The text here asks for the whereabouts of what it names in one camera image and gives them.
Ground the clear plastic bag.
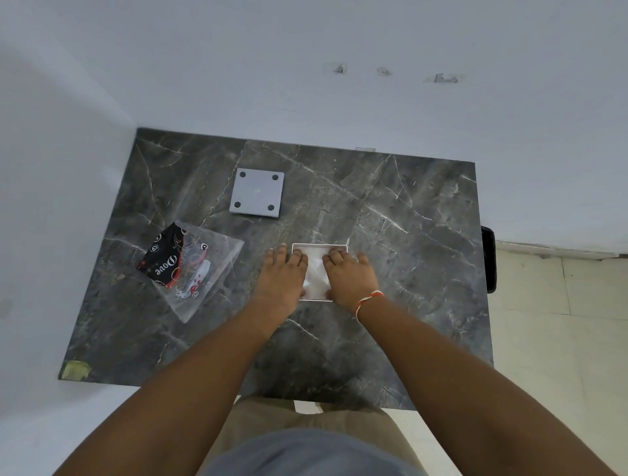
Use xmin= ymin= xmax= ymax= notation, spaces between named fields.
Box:
xmin=136 ymin=220 xmax=245 ymax=324

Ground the black chocolate wrapper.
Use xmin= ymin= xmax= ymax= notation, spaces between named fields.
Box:
xmin=136 ymin=222 xmax=187 ymax=287

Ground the black chair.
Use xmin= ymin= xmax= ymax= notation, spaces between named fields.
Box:
xmin=481 ymin=226 xmax=497 ymax=294

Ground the person's left hand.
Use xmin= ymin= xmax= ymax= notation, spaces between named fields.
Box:
xmin=252 ymin=244 xmax=309 ymax=322

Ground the grey shirt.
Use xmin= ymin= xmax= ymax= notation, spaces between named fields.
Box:
xmin=203 ymin=429 xmax=414 ymax=476

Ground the grey square plate with dots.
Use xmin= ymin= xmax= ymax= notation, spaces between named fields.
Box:
xmin=229 ymin=168 xmax=286 ymax=219

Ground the red and white wrist thread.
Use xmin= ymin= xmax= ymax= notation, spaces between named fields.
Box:
xmin=354 ymin=290 xmax=385 ymax=324

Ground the person's left forearm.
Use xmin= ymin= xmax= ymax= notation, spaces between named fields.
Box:
xmin=51 ymin=306 xmax=293 ymax=476

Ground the person's right hand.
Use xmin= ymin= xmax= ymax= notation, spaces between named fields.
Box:
xmin=321 ymin=248 xmax=382 ymax=315

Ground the white square tray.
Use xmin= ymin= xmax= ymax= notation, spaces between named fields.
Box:
xmin=291 ymin=243 xmax=349 ymax=303

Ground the green tape piece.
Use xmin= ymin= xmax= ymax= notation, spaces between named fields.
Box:
xmin=59 ymin=360 xmax=92 ymax=381

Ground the person's right forearm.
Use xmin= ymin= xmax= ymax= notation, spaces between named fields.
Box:
xmin=354 ymin=293 xmax=620 ymax=476

